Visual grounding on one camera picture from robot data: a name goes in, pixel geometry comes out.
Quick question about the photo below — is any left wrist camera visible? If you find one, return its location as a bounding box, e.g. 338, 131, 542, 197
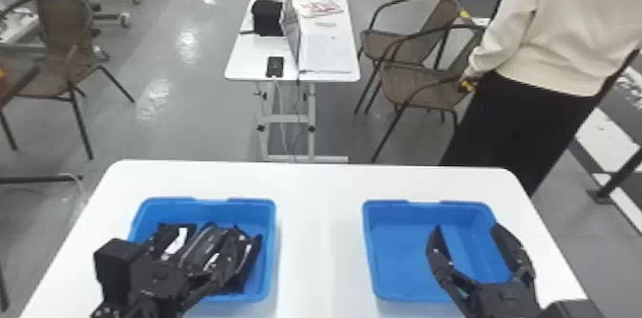
92, 238, 153, 306

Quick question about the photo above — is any person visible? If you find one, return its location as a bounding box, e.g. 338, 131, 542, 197
439, 0, 642, 197

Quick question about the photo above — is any black phone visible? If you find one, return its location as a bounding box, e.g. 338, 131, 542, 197
266, 55, 286, 79

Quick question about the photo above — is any black part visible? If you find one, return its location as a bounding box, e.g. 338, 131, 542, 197
145, 222, 198, 262

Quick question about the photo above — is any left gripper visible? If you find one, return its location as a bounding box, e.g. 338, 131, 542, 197
118, 223, 264, 318

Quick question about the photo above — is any black box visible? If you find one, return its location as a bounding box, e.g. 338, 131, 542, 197
250, 0, 285, 37

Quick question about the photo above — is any brown chair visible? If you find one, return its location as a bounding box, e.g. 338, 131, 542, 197
0, 0, 136, 161
353, 0, 474, 116
370, 23, 486, 163

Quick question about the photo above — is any white side table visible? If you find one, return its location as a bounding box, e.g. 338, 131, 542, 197
224, 0, 362, 163

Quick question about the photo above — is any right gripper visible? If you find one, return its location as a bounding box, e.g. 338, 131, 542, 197
425, 223, 544, 318

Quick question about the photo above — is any blue tray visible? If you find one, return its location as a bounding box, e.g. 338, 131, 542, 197
361, 199, 513, 304
128, 197, 278, 304

